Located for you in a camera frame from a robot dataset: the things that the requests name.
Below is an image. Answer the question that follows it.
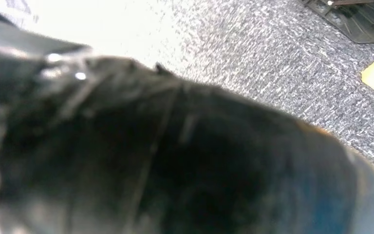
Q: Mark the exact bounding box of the black robot foot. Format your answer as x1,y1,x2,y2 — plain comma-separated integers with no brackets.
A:
302,0,374,44

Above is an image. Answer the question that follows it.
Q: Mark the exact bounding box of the black glossy strap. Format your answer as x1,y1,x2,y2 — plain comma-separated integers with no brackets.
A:
0,13,93,60

